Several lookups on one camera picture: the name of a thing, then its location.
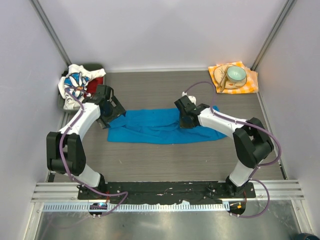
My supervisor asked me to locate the black t shirt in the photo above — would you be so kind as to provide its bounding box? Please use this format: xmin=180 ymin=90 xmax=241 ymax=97
xmin=61 ymin=70 xmax=69 ymax=77

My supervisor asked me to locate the orange checkered cloth napkin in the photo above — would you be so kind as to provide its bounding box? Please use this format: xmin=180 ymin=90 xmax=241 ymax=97
xmin=208 ymin=61 xmax=259 ymax=95

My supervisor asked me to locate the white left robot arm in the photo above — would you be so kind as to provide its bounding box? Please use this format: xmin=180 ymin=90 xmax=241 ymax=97
xmin=46 ymin=84 xmax=126 ymax=200

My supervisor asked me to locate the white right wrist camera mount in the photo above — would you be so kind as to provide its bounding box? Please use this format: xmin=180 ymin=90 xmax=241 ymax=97
xmin=181 ymin=91 xmax=197 ymax=105

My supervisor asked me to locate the cream floral plate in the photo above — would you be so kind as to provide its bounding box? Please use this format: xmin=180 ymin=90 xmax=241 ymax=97
xmin=213 ymin=64 xmax=247 ymax=92

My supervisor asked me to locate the red t shirt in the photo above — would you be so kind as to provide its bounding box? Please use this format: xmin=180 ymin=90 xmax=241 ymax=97
xmin=86 ymin=77 xmax=104 ymax=94

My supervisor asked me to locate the dark grey plastic basket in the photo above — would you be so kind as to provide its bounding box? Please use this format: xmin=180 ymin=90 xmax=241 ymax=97
xmin=57 ymin=62 xmax=106 ymax=115

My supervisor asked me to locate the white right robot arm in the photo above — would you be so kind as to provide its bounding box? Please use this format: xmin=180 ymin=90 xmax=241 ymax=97
xmin=174 ymin=95 xmax=274 ymax=198

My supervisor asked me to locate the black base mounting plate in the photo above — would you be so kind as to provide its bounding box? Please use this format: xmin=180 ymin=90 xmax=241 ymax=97
xmin=77 ymin=181 xmax=256 ymax=205

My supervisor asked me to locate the white slotted cable duct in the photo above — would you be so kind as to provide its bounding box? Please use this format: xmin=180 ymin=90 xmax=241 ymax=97
xmin=43 ymin=201 xmax=230 ymax=213

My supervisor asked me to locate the white flower print t shirt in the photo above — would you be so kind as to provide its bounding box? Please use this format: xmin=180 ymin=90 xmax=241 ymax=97
xmin=57 ymin=63 xmax=107 ymax=111

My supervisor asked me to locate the dark blue round object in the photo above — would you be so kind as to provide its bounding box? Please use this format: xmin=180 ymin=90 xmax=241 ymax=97
xmin=293 ymin=232 xmax=320 ymax=240

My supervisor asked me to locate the blue t shirt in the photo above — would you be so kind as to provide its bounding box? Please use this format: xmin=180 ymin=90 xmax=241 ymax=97
xmin=107 ymin=108 xmax=226 ymax=145

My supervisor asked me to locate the light blue ceramic bowl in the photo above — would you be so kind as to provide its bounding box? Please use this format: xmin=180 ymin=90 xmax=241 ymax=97
xmin=226 ymin=65 xmax=247 ymax=83

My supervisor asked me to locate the gold fork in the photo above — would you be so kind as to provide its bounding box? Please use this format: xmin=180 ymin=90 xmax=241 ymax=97
xmin=218 ymin=66 xmax=229 ymax=93

